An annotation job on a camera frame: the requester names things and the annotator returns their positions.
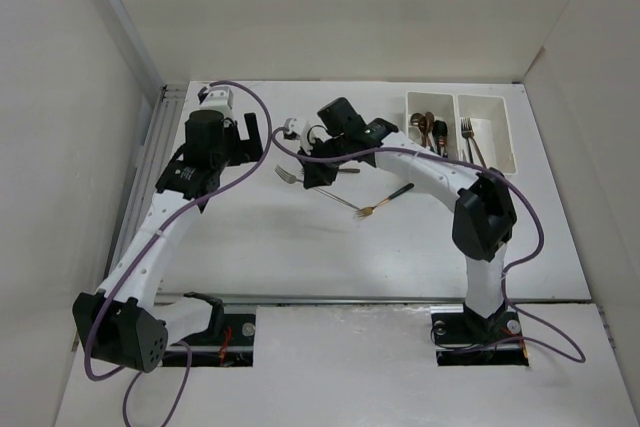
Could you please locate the gold fork green handle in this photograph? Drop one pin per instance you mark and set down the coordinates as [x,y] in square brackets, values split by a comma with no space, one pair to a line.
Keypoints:
[366,212]

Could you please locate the black spoon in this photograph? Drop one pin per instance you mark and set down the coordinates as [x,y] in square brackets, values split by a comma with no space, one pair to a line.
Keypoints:
[440,133]

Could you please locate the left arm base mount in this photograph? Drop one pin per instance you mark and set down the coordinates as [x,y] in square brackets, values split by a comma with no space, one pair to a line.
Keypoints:
[215,342]

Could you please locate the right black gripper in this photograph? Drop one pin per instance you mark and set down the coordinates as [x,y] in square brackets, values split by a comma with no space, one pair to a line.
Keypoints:
[315,175]

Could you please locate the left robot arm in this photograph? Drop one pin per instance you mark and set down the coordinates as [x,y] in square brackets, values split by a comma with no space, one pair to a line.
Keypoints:
[120,323]

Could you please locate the right white container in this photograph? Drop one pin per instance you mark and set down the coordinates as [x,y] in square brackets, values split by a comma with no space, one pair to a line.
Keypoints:
[491,125]

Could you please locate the white container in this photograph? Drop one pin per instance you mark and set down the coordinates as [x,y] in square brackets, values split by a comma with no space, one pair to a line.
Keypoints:
[491,125]
[444,108]

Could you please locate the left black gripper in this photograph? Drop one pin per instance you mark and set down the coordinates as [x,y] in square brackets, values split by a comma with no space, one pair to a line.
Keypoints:
[245,149]

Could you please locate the copper spoon long handle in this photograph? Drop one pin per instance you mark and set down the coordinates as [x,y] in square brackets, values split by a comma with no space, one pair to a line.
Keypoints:
[431,118]

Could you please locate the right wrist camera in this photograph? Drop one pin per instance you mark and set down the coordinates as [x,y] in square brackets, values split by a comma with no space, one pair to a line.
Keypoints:
[297,129]

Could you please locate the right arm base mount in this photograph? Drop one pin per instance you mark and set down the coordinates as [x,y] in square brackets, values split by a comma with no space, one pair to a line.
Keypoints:
[463,341]

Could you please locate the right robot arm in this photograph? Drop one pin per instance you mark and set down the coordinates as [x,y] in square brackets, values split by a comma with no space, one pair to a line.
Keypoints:
[482,208]

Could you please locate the dark copper spoon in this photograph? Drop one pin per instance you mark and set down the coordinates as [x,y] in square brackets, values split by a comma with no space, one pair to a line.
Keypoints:
[424,128]

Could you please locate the silver knife-like utensil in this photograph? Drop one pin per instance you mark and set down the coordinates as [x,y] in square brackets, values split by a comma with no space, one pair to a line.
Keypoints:
[336,198]

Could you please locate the left white container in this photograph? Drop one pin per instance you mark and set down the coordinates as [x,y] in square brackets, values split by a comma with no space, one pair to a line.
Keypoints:
[444,108]

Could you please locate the silver spoon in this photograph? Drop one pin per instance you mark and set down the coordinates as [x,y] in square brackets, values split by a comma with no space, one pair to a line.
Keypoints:
[414,131]

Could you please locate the aluminium rail frame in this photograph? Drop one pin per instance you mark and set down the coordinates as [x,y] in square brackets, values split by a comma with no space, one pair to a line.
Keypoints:
[149,162]

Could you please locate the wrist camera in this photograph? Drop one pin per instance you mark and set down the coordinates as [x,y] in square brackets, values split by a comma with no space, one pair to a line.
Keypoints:
[297,129]
[216,98]

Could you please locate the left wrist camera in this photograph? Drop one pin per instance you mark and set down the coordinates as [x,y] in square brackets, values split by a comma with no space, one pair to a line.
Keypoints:
[216,98]

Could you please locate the silver fork long handle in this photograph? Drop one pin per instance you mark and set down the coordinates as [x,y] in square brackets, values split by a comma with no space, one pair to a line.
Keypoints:
[473,149]

